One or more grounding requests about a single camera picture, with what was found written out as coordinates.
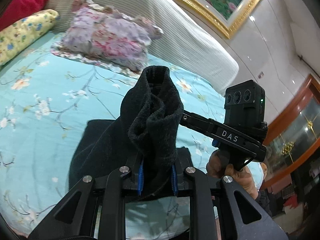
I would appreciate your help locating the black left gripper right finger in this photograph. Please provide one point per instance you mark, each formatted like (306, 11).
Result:
(180, 187)

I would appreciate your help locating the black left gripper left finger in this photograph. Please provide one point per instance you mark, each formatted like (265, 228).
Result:
(134, 182)

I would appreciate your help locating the black pants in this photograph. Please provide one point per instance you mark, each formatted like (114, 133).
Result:
(150, 114)

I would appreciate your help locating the right hand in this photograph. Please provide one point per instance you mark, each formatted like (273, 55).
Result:
(244, 177)

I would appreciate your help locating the wooden glass cabinet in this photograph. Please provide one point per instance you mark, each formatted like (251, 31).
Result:
(293, 136)

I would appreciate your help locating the white striped headboard cushion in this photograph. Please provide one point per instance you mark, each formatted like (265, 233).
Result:
(184, 43)

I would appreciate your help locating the purple floral pillow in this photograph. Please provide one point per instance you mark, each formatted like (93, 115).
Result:
(102, 35)

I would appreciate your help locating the yellow floral bolster pillow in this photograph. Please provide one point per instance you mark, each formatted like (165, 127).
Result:
(18, 36)

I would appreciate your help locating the red blanket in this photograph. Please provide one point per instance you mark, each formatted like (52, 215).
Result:
(19, 9)

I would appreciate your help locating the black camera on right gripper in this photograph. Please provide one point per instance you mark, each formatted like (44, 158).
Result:
(245, 105)

